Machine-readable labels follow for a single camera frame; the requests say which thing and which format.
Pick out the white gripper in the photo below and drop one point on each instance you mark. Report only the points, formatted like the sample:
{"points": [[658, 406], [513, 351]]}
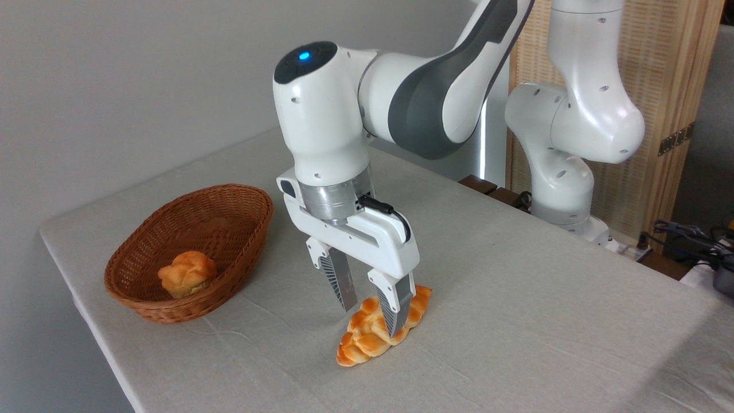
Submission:
{"points": [[378, 244]]}

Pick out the long braided bread loaf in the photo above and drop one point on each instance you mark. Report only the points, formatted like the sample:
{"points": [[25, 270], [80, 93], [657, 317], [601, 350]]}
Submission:
{"points": [[367, 338]]}

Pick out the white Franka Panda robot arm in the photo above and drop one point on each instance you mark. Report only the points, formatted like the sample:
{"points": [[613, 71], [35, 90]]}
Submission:
{"points": [[321, 126]]}

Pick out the brown wicker basket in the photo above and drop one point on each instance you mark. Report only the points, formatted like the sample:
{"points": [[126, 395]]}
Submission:
{"points": [[218, 223]]}

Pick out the round knotted bread bun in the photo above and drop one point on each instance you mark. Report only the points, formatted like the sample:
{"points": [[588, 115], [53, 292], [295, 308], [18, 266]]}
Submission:
{"points": [[188, 272]]}

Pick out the dark brown wooden block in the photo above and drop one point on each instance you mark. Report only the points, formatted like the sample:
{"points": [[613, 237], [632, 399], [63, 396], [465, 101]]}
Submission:
{"points": [[477, 184], [507, 198]]}

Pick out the light grey tablecloth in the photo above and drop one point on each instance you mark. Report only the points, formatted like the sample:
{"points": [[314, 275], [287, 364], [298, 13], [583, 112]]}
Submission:
{"points": [[516, 321]]}

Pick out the white power strip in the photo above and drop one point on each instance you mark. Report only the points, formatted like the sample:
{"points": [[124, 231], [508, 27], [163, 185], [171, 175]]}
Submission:
{"points": [[628, 249]]}

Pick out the metal screen hinge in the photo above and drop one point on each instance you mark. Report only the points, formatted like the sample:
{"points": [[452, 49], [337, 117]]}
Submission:
{"points": [[675, 139]]}

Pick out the woven wooden folding screen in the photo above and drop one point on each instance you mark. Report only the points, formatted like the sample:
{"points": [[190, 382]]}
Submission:
{"points": [[659, 69]]}

